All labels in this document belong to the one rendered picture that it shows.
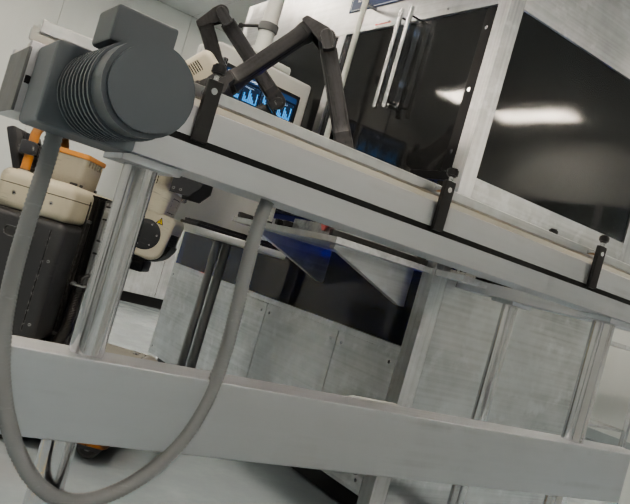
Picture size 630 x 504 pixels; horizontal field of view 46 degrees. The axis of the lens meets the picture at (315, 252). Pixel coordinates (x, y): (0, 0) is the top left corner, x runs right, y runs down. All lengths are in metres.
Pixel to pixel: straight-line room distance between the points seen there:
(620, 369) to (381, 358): 5.08
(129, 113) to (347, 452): 0.80
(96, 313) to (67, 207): 1.39
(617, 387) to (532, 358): 4.61
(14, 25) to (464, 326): 5.81
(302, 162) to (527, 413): 1.95
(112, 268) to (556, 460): 1.08
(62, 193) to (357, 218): 1.41
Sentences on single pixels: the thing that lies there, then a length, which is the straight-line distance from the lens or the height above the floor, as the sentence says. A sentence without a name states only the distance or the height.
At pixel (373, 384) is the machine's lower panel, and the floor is 0.45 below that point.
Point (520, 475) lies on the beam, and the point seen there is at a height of 0.47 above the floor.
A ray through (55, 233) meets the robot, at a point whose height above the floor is 0.65.
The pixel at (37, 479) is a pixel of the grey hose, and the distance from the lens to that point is 1.12.
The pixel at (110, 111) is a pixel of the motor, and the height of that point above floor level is 0.85.
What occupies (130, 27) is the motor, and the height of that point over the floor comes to 0.94.
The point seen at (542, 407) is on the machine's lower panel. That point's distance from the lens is 3.00.
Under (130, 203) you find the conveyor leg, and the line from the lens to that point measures 1.10.
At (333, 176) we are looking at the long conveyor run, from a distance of 1.20.
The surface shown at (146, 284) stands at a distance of 7.46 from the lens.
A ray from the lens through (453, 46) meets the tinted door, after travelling 2.81.
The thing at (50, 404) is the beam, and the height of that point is 0.48.
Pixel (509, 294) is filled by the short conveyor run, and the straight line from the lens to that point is 2.38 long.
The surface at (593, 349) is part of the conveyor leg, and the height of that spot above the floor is 0.76.
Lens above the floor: 0.75
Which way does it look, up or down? 2 degrees up
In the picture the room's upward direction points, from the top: 16 degrees clockwise
